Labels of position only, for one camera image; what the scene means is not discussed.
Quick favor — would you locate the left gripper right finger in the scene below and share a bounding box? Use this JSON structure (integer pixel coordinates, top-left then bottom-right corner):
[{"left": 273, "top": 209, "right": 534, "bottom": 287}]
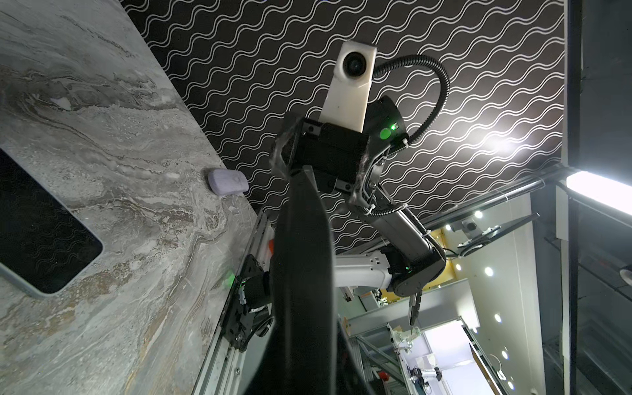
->
[{"left": 336, "top": 322, "right": 373, "bottom": 395}]

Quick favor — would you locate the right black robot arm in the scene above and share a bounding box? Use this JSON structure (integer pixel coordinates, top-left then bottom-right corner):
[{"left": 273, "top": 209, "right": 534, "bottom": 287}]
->
[{"left": 270, "top": 97, "right": 446, "bottom": 296}]

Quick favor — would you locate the light teal phone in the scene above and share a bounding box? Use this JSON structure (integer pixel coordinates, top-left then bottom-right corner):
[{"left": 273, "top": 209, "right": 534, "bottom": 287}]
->
[{"left": 1, "top": 151, "right": 104, "bottom": 298}]

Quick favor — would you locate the grey cloth on table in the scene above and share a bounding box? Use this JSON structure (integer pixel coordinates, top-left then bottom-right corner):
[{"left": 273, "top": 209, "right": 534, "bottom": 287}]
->
[{"left": 207, "top": 169, "right": 250, "bottom": 196}]

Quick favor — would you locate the black phone screen up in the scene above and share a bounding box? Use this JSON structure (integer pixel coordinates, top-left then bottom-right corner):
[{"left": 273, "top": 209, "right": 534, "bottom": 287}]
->
[{"left": 270, "top": 166, "right": 336, "bottom": 394}]

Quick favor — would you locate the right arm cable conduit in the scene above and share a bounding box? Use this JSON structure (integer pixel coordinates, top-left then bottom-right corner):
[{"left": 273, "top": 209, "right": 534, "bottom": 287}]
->
[{"left": 372, "top": 53, "right": 451, "bottom": 146}]

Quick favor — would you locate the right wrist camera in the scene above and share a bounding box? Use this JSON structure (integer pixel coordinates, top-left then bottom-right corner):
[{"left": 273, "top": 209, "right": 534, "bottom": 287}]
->
[{"left": 319, "top": 40, "right": 377, "bottom": 133}]

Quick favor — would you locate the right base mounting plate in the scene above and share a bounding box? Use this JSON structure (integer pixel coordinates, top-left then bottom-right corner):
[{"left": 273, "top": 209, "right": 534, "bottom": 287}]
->
[{"left": 221, "top": 253, "right": 273, "bottom": 352}]

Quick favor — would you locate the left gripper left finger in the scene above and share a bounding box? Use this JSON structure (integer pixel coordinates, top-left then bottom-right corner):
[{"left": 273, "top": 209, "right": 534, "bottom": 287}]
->
[{"left": 244, "top": 335, "right": 277, "bottom": 394}]

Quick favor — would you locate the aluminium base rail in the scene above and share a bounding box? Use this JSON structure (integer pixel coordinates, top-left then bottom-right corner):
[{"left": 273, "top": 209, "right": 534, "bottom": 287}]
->
[{"left": 193, "top": 212, "right": 274, "bottom": 394}]

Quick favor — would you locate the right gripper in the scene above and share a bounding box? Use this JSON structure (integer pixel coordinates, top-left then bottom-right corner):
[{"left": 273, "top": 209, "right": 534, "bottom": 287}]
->
[{"left": 270, "top": 95, "right": 406, "bottom": 207}]

